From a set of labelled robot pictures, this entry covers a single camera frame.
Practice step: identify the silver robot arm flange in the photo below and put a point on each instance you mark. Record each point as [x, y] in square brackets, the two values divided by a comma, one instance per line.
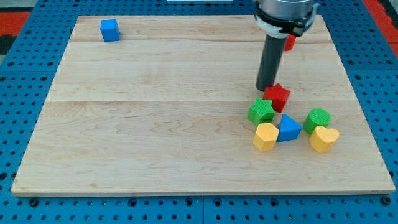
[280, 18]

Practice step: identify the green star block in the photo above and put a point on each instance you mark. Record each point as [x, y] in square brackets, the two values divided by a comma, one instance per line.
[261, 111]

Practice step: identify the red star block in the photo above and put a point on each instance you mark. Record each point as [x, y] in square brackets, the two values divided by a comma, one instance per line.
[278, 95]

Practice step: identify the light wooden board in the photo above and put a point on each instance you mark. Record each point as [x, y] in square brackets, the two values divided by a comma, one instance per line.
[164, 111]

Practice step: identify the yellow hexagon block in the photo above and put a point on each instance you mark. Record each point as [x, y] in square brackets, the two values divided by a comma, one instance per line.
[266, 136]

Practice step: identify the blue triangle block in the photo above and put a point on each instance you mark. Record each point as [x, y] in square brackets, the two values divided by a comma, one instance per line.
[289, 129]

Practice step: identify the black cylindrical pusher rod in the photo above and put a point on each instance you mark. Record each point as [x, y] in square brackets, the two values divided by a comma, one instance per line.
[270, 61]

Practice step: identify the red cylinder block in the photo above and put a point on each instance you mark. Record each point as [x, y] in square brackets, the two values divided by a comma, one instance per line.
[290, 43]

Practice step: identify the green cylinder block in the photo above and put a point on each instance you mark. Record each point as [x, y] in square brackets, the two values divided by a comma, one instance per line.
[316, 117]

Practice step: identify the blue cube block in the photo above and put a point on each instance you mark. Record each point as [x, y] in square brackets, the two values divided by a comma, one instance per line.
[110, 30]

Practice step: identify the yellow heart block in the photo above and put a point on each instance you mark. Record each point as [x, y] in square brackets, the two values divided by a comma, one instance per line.
[322, 139]

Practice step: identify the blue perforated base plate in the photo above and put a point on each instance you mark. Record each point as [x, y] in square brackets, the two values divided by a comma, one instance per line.
[30, 65]

